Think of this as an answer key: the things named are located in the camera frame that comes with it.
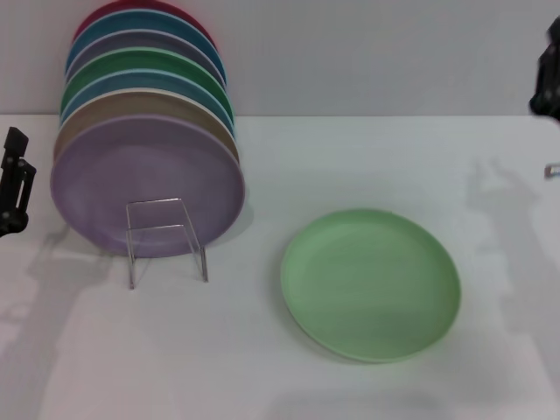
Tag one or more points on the clear plate rack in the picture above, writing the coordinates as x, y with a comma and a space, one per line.
131, 271

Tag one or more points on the tan beige plate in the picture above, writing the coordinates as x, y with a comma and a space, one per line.
144, 102

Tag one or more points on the light green plate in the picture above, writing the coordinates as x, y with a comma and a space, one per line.
372, 284

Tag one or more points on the light blue plate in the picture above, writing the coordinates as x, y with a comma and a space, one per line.
144, 79

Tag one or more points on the lavender purple plate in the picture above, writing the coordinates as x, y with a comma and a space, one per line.
144, 175

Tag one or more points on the grey purple plate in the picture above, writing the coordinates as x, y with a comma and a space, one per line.
144, 40

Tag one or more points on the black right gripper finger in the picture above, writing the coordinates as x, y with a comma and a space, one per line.
549, 83

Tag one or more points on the dark green plate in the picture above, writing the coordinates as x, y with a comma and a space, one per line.
144, 59

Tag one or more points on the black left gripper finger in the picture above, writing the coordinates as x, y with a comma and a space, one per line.
15, 188

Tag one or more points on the teal blue plate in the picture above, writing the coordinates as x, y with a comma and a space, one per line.
144, 22

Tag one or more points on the red plate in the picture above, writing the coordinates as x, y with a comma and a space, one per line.
94, 17

